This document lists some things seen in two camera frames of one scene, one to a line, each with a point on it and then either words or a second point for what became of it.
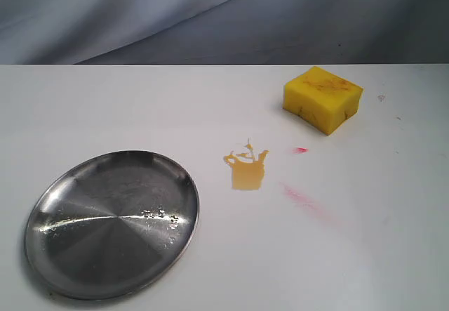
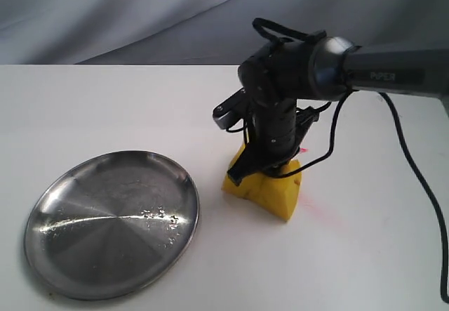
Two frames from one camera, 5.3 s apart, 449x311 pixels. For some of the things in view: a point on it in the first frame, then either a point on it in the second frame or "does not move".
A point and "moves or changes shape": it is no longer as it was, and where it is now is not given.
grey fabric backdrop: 224,19 does not move
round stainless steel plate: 111,225 does not move
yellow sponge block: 324,99 moves or changes shape
